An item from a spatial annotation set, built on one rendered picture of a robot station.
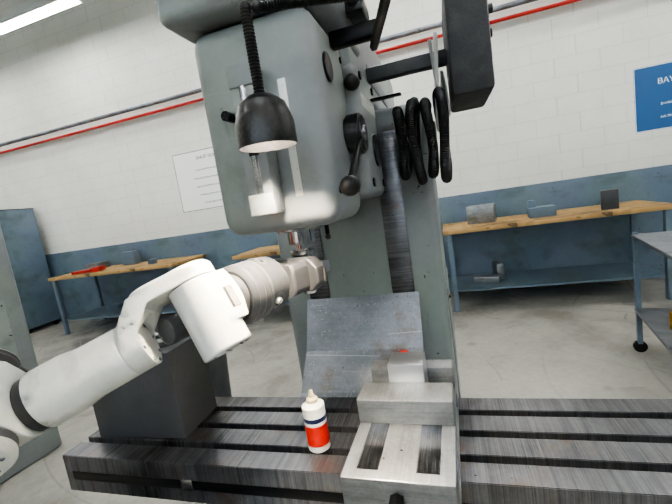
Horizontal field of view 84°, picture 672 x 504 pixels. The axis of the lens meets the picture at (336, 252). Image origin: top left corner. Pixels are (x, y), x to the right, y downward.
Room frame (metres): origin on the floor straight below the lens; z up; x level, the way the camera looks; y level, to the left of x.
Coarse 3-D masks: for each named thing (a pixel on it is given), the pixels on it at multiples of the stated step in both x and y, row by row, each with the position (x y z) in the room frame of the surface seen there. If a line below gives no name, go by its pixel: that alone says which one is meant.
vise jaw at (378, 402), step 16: (368, 384) 0.61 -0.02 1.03; (384, 384) 0.60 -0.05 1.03; (400, 384) 0.60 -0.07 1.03; (416, 384) 0.59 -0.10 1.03; (432, 384) 0.58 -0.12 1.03; (448, 384) 0.57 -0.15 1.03; (368, 400) 0.56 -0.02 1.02; (384, 400) 0.55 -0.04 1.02; (400, 400) 0.55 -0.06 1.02; (416, 400) 0.54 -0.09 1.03; (432, 400) 0.53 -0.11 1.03; (448, 400) 0.53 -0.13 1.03; (368, 416) 0.56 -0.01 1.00; (384, 416) 0.55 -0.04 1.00; (400, 416) 0.55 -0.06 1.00; (416, 416) 0.54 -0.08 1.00; (432, 416) 0.53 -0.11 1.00; (448, 416) 0.52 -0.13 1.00
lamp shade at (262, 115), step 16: (256, 96) 0.45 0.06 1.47; (272, 96) 0.45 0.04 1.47; (240, 112) 0.45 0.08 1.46; (256, 112) 0.44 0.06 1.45; (272, 112) 0.44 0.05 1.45; (288, 112) 0.46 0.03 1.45; (240, 128) 0.45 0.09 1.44; (256, 128) 0.44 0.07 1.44; (272, 128) 0.44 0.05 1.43; (288, 128) 0.45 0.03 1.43; (240, 144) 0.45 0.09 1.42; (256, 144) 0.50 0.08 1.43; (272, 144) 0.51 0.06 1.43; (288, 144) 0.50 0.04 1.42
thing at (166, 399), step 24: (168, 360) 0.71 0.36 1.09; (192, 360) 0.78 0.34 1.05; (144, 384) 0.73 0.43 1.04; (168, 384) 0.72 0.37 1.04; (192, 384) 0.76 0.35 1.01; (96, 408) 0.77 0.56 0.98; (120, 408) 0.75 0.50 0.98; (144, 408) 0.74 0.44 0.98; (168, 408) 0.72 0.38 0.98; (192, 408) 0.75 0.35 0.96; (120, 432) 0.76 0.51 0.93; (144, 432) 0.74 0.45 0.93; (168, 432) 0.72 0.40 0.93
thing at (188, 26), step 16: (160, 0) 0.58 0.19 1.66; (176, 0) 0.58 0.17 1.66; (192, 0) 0.57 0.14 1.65; (208, 0) 0.56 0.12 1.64; (224, 0) 0.56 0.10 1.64; (240, 0) 0.56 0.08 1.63; (160, 16) 0.59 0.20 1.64; (176, 16) 0.58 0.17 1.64; (192, 16) 0.58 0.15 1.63; (208, 16) 0.58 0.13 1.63; (224, 16) 0.59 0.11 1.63; (240, 16) 0.59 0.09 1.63; (256, 16) 0.60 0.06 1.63; (320, 16) 0.63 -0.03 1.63; (336, 16) 0.65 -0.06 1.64; (176, 32) 0.61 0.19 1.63; (192, 32) 0.62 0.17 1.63; (208, 32) 0.62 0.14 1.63; (352, 48) 0.78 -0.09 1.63
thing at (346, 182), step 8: (344, 120) 0.67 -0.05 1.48; (352, 120) 0.66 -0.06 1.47; (360, 120) 0.66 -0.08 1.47; (344, 128) 0.66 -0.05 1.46; (352, 128) 0.65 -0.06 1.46; (360, 128) 0.65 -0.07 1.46; (344, 136) 0.66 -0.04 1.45; (352, 136) 0.65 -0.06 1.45; (360, 136) 0.65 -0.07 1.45; (352, 144) 0.66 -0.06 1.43; (360, 144) 0.64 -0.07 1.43; (368, 144) 0.71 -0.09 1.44; (352, 152) 0.67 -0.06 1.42; (360, 152) 0.62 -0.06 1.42; (352, 160) 0.60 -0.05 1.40; (352, 168) 0.57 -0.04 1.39; (352, 176) 0.54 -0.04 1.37; (344, 184) 0.53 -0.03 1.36; (352, 184) 0.53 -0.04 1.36; (344, 192) 0.54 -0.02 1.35; (352, 192) 0.53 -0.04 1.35
